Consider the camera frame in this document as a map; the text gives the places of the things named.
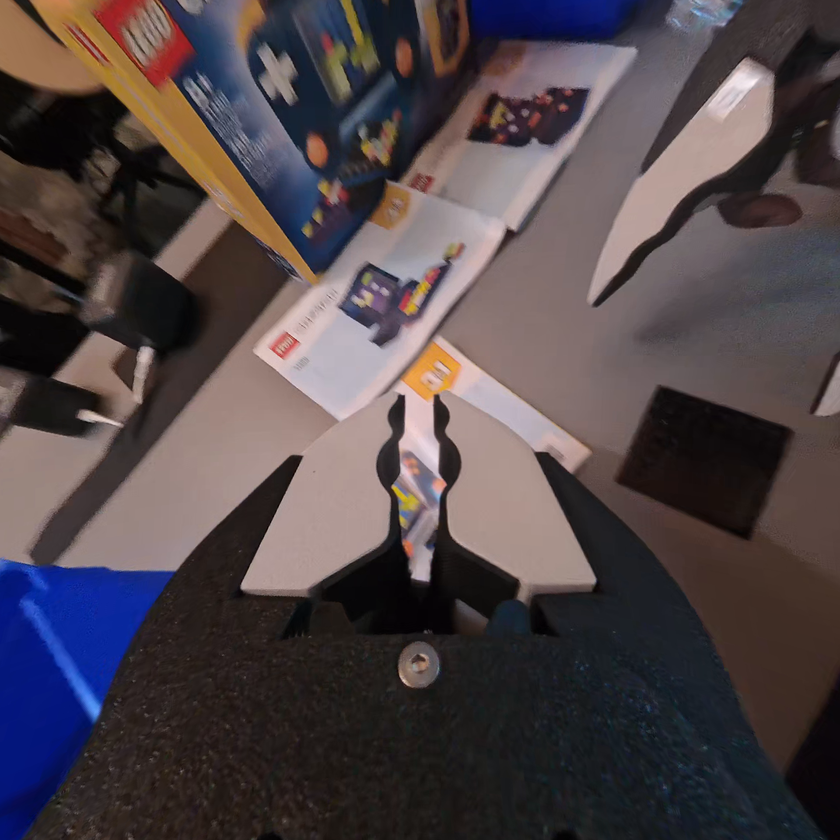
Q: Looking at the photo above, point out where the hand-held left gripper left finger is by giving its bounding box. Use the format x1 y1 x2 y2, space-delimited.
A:
239 392 416 634

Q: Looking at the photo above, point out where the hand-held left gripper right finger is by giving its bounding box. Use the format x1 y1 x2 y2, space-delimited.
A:
428 392 598 635

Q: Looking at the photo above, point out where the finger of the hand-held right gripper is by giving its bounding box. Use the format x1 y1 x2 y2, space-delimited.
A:
810 353 840 418
586 56 777 309

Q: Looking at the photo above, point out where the instruction booklet with controller picture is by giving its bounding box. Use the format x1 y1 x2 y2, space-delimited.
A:
392 336 593 565

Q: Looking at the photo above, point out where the person's right hand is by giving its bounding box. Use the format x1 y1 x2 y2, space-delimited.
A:
717 105 840 228

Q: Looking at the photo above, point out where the black studded baseplate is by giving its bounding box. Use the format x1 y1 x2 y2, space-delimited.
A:
615 386 794 540

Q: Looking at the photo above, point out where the instruction booklet with blue model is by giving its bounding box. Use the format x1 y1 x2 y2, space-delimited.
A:
252 182 508 422

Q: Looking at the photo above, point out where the instruction booklet with dark model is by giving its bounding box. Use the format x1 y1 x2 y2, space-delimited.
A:
402 41 639 232

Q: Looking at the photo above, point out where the blue plastic bin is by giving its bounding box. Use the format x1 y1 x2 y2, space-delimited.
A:
0 558 175 840
467 0 647 42

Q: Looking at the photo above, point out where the blue and yellow toy box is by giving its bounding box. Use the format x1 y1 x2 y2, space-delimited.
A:
29 0 487 284

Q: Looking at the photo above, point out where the tan round stool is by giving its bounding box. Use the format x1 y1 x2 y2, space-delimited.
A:
0 0 102 94

